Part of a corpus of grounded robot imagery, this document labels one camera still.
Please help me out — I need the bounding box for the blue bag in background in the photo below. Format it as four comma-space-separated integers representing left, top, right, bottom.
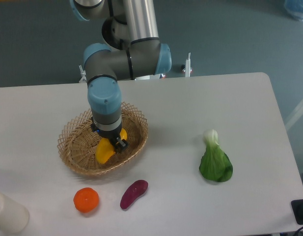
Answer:
284, 0, 303, 22

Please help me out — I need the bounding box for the orange tangerine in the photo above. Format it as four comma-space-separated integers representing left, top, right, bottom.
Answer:
73, 187, 99, 213

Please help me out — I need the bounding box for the purple sweet potato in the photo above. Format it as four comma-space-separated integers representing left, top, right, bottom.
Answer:
120, 179, 149, 210

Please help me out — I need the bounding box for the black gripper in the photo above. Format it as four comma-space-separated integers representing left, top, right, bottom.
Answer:
90, 117, 129, 153

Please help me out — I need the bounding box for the woven wicker basket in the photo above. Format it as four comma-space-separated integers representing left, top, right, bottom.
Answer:
57, 102, 148, 177

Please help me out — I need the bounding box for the cream cylindrical bottle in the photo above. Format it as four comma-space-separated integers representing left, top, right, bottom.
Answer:
0, 192, 29, 234

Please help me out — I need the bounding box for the black device at edge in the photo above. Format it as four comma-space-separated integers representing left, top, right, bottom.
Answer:
291, 199, 303, 225

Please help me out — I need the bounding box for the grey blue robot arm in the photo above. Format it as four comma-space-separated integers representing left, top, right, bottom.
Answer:
70, 0, 172, 152

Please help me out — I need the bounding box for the white frame at right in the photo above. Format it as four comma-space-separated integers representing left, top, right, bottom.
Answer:
284, 99, 303, 131

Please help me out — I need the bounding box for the green bok choy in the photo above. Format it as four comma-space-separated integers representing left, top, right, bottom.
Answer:
199, 129, 233, 182

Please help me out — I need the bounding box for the yellow mango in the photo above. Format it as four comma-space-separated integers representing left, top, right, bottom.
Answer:
95, 128, 127, 164

